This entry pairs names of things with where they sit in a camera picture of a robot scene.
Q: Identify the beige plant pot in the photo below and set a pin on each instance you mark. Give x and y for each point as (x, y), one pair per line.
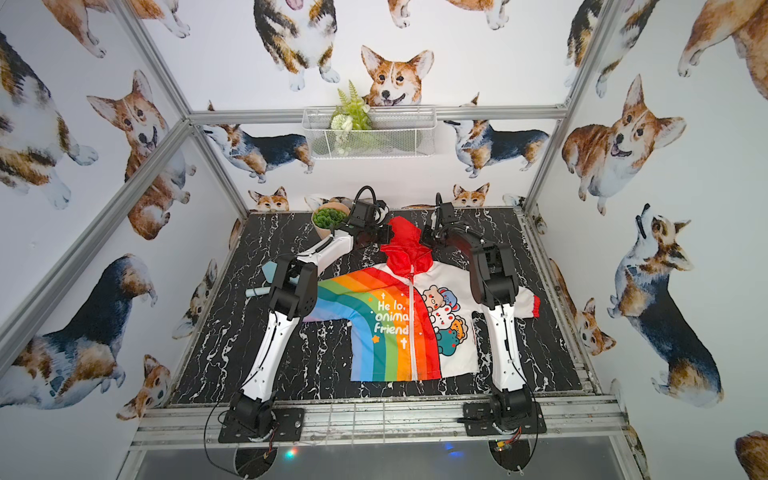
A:
(325, 233)

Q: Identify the green succulent plant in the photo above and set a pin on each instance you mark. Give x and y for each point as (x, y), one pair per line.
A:
(329, 218)

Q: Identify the light blue silicone spatula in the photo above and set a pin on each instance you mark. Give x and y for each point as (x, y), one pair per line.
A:
(256, 292)

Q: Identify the rainbow hooded kids jacket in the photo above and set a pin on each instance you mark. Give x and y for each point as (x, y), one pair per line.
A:
(410, 316)

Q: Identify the white wire wall basket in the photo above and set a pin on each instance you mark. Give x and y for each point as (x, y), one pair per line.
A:
(396, 133)

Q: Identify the green fern with flower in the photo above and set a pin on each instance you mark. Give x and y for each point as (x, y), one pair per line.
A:
(351, 115)

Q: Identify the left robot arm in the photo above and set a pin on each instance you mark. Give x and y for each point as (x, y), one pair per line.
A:
(292, 297)

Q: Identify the light blue silicone scraper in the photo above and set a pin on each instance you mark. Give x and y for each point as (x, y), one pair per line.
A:
(269, 270)

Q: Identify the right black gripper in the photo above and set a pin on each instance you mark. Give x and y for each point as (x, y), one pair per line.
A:
(425, 236)

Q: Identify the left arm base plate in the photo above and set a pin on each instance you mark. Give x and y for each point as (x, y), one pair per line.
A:
(277, 425)

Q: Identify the aluminium front rail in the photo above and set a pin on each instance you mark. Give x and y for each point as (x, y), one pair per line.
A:
(384, 422)

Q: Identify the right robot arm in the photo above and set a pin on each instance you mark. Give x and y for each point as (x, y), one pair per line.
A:
(494, 286)

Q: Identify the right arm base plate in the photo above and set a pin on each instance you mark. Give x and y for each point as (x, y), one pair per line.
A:
(481, 419)

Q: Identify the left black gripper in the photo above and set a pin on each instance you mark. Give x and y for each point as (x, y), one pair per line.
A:
(372, 228)

